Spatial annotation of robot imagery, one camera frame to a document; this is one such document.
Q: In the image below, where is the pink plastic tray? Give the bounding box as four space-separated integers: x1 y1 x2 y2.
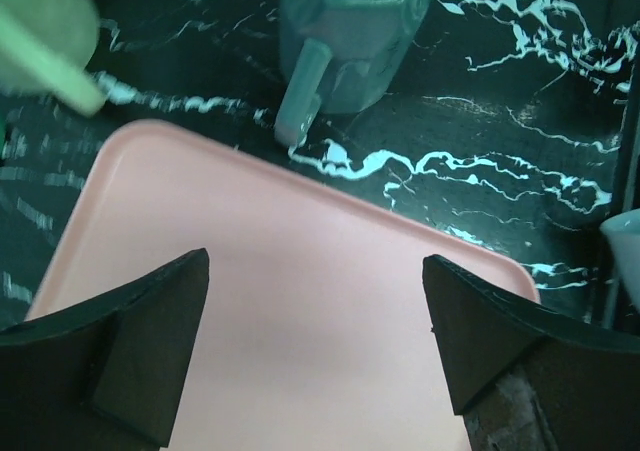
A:
29 120 539 450

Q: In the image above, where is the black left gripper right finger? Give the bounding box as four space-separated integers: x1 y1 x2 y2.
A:
422 256 639 450

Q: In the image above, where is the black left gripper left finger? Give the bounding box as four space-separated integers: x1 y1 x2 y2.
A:
1 249 209 450

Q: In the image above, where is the light green mug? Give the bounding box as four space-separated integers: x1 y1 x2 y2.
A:
1 0 106 116

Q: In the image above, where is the white footed teacup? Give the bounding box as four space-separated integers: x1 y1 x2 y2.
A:
599 208 639 336

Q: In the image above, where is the grey faceted mug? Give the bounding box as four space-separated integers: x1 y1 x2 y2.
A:
274 0 430 147

